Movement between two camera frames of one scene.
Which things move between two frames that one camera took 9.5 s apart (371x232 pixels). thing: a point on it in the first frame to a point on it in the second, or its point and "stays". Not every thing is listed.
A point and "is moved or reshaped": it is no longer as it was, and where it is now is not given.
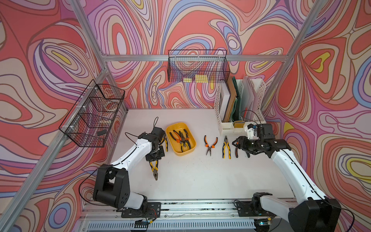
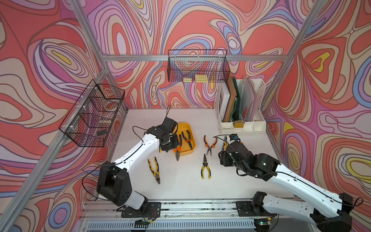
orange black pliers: [179, 140] is moved or reshaped
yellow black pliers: [154, 169] is moved or reshaped
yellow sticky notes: [199, 78] stays
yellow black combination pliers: [226, 142] stays
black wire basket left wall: [89, 122] stays
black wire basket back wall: [198, 65] stays
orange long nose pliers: [206, 145] stays
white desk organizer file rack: [238, 104] stays
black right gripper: [242, 144] to [224, 158]
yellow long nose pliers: [166, 144] is moved or reshaped
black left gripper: [161, 153] to [176, 143]
